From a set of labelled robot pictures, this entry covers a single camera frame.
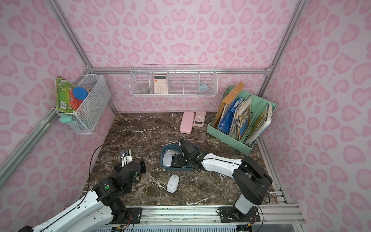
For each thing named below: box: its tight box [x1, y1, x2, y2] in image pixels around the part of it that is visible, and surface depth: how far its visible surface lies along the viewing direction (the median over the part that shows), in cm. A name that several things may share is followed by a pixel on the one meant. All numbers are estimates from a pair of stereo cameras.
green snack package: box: [55, 75, 83, 114], surface depth 72 cm
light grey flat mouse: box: [162, 153, 173, 167], surface depth 92 cm
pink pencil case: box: [179, 111, 195, 134], surface depth 113 cm
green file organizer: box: [206, 82, 278, 156], surface depth 94 cm
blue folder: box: [218, 97, 243, 134], surface depth 95 cm
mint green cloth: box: [58, 113, 73, 124], surface depth 65 cm
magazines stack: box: [229, 94, 253, 141], surface depth 92 cm
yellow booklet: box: [244, 102, 273, 145], surface depth 86 cm
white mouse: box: [166, 174, 180, 194], surface depth 83 cm
